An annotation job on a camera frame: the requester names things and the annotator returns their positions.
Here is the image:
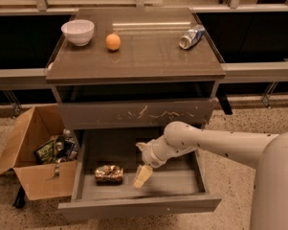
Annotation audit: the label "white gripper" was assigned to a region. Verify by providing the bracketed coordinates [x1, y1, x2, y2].
[133, 135, 182, 189]

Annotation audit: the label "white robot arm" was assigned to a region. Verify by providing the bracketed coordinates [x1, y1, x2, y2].
[133, 122, 288, 230]

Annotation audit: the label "open grey bottom drawer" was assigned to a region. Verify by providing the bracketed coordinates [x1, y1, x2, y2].
[58, 127, 221, 220]

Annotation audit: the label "scratched grey middle drawer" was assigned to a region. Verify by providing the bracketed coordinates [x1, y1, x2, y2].
[58, 99, 215, 130]

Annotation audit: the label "grey drawer cabinet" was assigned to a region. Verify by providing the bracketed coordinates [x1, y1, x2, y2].
[45, 7, 226, 146]

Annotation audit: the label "blue silver soda can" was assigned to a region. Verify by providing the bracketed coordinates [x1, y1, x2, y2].
[179, 25, 205, 50]

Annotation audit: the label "dark cans in box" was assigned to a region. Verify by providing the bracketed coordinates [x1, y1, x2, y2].
[54, 129, 78, 163]

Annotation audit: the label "green snack bag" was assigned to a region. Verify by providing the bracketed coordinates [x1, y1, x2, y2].
[33, 140, 55, 165]

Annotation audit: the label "brown cardboard box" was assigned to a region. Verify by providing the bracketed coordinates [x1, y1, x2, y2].
[0, 104, 78, 200]

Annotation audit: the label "orange fruit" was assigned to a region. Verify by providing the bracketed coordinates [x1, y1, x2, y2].
[105, 34, 121, 51]

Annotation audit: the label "white ceramic bowl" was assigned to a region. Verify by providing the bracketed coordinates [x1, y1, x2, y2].
[61, 19, 95, 46]

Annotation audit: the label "grey metal window rail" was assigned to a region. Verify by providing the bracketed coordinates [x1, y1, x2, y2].
[0, 61, 288, 90]

